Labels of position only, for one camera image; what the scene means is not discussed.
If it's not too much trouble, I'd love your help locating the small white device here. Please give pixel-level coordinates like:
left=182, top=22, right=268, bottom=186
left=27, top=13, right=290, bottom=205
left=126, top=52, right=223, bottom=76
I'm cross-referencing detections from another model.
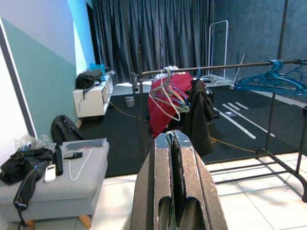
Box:
left=44, top=164, right=57, bottom=183

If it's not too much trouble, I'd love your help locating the dark pleated curtain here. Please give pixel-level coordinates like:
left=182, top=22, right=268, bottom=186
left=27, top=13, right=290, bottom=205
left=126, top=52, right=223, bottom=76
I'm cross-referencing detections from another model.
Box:
left=86, top=0, right=215, bottom=82

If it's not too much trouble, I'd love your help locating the black hanging jacket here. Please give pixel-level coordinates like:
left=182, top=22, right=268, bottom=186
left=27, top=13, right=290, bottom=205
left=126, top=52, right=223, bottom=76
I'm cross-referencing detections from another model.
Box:
left=183, top=80, right=215, bottom=156

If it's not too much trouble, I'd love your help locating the red cloth cover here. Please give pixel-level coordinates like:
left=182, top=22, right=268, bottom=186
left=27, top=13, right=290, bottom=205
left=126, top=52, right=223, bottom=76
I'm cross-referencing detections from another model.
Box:
left=147, top=73, right=194, bottom=138

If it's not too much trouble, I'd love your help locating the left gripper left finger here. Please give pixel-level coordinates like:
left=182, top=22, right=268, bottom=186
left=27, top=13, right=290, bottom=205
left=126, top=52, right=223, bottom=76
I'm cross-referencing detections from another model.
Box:
left=130, top=131, right=173, bottom=230

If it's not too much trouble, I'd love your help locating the white handled broom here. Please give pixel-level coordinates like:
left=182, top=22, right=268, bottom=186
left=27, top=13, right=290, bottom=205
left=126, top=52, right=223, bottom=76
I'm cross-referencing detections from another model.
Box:
left=229, top=54, right=247, bottom=91

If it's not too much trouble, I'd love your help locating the flat grey pad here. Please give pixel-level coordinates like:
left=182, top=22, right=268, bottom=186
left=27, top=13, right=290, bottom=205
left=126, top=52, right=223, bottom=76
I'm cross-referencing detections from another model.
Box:
left=59, top=138, right=107, bottom=150

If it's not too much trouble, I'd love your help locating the black cylindrical bottle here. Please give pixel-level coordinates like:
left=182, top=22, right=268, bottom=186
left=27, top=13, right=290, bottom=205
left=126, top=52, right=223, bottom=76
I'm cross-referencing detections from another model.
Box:
left=53, top=143, right=64, bottom=176

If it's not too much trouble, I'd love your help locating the white metal garment rack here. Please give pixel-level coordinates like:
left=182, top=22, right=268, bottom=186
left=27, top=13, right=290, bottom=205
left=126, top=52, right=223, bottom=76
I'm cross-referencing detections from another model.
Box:
left=201, top=20, right=237, bottom=87

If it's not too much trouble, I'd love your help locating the bundle of pastel hangers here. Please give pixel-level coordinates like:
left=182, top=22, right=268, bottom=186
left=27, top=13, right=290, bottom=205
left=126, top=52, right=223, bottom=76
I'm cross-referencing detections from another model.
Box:
left=148, top=68, right=190, bottom=122

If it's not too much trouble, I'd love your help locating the black strap bag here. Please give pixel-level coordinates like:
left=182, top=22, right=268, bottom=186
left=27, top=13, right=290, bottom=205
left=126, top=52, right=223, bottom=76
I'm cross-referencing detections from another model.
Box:
left=0, top=147, right=53, bottom=226

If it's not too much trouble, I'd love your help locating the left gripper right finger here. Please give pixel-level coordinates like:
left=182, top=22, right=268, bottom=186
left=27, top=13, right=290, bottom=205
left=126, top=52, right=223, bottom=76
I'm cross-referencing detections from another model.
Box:
left=173, top=131, right=228, bottom=230

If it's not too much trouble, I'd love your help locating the black phone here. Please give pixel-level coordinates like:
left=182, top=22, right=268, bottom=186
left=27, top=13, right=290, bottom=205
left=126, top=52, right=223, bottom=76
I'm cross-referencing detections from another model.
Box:
left=63, top=151, right=83, bottom=160

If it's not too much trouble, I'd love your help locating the bundle of blue hangers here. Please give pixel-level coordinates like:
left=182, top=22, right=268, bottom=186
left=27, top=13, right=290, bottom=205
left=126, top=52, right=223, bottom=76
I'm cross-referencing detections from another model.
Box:
left=234, top=59, right=307, bottom=96

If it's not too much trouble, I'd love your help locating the clear plastic bag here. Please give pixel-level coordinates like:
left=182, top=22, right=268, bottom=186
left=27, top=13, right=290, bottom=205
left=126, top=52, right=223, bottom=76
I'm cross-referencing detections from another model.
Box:
left=14, top=134, right=51, bottom=151

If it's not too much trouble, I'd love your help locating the white shelf unit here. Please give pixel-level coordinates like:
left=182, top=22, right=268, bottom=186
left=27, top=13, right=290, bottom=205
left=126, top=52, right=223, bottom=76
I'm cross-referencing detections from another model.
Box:
left=73, top=74, right=115, bottom=118

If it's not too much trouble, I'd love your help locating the grey upholstered ottoman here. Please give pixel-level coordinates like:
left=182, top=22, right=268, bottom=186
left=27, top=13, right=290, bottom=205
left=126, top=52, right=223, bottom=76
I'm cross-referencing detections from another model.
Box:
left=0, top=138, right=110, bottom=228

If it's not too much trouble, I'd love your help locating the light blue bag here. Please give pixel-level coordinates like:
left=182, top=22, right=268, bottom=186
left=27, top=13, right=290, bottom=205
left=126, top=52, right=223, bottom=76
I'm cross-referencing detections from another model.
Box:
left=90, top=62, right=106, bottom=75

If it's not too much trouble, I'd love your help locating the white charging cable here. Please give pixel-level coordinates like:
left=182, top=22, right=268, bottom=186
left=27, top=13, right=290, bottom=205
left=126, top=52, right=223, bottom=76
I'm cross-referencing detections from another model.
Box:
left=68, top=146, right=94, bottom=181

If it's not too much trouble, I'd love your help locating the black backpack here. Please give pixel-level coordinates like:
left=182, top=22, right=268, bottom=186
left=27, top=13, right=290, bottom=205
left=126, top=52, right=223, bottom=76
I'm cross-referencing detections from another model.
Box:
left=50, top=115, right=84, bottom=144

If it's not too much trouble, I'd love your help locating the black metal clothes rack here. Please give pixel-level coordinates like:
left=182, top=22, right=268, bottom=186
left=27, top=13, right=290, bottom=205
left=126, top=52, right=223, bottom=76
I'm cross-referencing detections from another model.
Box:
left=130, top=0, right=307, bottom=203

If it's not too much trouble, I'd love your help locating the black carpet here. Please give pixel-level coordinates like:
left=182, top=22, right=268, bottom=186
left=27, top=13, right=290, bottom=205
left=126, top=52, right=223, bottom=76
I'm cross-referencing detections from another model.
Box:
left=79, top=86, right=307, bottom=178

